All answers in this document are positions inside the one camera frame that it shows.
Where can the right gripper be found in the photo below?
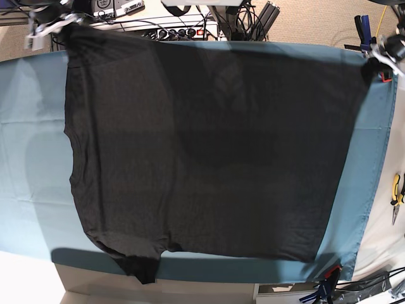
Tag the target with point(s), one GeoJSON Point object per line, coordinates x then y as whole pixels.
{"type": "Point", "coordinates": [42, 17]}

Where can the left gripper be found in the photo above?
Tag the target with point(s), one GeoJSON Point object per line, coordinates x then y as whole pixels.
{"type": "Point", "coordinates": [385, 55]}

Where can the dark grey T-shirt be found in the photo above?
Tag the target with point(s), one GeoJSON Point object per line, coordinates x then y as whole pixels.
{"type": "Point", "coordinates": [179, 148]}

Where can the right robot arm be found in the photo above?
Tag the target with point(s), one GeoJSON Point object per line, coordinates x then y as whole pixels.
{"type": "Point", "coordinates": [51, 3]}

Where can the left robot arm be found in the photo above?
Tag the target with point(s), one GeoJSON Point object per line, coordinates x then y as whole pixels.
{"type": "Point", "coordinates": [398, 8]}

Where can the orange black clamp top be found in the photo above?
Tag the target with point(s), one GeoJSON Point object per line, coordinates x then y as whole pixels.
{"type": "Point", "coordinates": [386, 76]}

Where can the blue black clamp top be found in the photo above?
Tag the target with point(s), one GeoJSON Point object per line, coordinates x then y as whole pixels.
{"type": "Point", "coordinates": [363, 28]}

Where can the white power strip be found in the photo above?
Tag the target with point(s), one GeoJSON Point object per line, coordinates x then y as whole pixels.
{"type": "Point", "coordinates": [195, 27]}

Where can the blue table cloth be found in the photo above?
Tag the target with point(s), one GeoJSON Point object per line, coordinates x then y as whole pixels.
{"type": "Point", "coordinates": [38, 215]}

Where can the orange blue clamp bottom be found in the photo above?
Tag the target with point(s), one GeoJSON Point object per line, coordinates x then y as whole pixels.
{"type": "Point", "coordinates": [326, 287]}

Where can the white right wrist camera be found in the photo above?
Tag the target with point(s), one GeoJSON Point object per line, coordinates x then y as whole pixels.
{"type": "Point", "coordinates": [34, 42]}

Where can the yellow handled pliers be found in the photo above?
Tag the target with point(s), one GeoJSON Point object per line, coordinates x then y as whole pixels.
{"type": "Point", "coordinates": [397, 197]}

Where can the black bag with cords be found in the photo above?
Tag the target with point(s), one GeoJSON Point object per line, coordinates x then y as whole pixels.
{"type": "Point", "coordinates": [372, 285]}

